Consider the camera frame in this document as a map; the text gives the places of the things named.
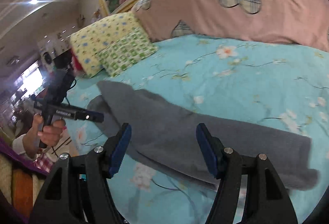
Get person's left hand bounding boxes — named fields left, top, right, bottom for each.
left=22, top=114, right=66, bottom=159

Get red plush item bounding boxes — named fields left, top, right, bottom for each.
left=70, top=50, right=85, bottom=77

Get green checkered pillow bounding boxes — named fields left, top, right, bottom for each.
left=96, top=28, right=158, bottom=77

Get left forearm white sleeve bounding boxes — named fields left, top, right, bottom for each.
left=12, top=133, right=40, bottom=161

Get yellow cartoon print pillow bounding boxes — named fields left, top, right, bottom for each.
left=70, top=12, right=142, bottom=78

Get turquoise floral bed sheet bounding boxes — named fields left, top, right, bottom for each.
left=64, top=34, right=329, bottom=224

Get pink quilt with plaid hearts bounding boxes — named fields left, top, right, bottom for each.
left=132, top=0, right=328, bottom=51

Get grey fleece pants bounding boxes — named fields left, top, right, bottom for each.
left=88, top=81, right=320, bottom=191

